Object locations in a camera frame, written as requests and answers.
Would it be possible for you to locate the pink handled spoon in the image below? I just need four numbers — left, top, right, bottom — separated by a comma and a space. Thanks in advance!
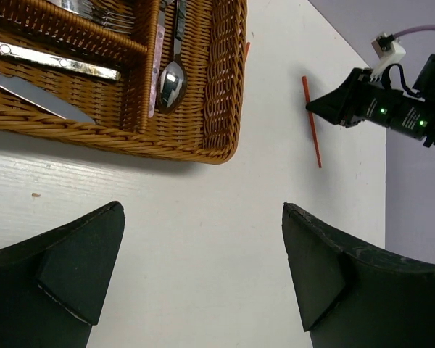
148, 0, 174, 118

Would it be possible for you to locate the orange chopstick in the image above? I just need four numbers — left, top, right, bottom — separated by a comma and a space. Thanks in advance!
245, 42, 251, 61
302, 75, 322, 168

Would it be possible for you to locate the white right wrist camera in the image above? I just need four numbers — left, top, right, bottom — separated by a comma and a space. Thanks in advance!
370, 33, 406, 81

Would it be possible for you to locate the pink handled knife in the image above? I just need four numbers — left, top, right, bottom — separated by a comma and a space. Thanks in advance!
0, 73, 95, 124

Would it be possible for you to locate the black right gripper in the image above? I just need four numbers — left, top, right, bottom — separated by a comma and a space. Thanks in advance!
306, 54, 435, 147

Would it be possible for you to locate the black handled spoon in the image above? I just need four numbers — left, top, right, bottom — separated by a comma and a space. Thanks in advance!
157, 0, 188, 114

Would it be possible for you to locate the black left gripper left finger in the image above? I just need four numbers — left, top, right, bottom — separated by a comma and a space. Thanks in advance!
0, 202, 125, 347

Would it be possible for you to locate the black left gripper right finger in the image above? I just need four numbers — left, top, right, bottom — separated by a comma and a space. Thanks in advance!
282, 203, 435, 347

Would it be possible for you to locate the black handled fork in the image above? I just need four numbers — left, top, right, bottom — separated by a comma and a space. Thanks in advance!
54, 0, 134, 35

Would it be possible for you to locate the woven wicker cutlery tray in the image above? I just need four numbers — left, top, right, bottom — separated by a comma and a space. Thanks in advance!
0, 1, 247, 164

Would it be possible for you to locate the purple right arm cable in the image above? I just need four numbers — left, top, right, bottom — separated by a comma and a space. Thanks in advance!
394, 24, 435, 38

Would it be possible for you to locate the black handled knife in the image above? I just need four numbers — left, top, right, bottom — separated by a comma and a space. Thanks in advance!
0, 42, 121, 81

